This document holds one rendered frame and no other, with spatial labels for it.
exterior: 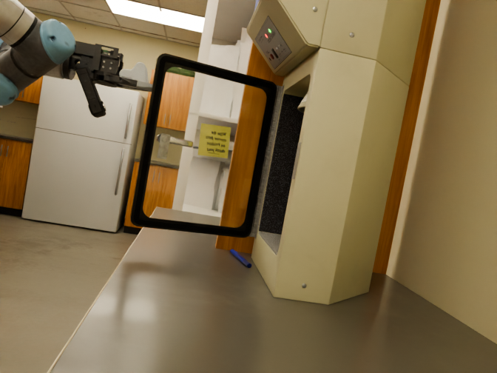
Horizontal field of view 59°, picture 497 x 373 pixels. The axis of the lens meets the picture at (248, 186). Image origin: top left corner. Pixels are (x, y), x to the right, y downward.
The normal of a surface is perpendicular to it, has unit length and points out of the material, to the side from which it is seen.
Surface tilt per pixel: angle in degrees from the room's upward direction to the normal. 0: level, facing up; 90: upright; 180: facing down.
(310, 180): 90
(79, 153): 90
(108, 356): 0
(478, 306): 90
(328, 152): 90
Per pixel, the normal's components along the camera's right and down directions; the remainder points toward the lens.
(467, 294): -0.98, -0.17
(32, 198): 0.13, 0.07
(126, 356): 0.18, -0.98
